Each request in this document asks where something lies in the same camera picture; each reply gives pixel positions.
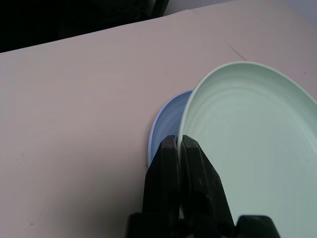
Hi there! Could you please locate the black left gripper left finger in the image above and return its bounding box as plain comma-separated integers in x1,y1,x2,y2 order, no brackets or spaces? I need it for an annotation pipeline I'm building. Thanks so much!
143,135,181,219

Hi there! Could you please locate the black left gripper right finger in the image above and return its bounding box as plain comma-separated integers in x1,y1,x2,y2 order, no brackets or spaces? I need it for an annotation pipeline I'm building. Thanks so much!
180,134,236,226

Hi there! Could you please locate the green plate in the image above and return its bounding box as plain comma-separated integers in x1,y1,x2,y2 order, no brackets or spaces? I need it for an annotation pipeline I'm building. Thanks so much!
177,60,317,238

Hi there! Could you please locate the blue plate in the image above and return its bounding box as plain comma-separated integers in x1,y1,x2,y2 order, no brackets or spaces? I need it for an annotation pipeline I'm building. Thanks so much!
148,89,194,172

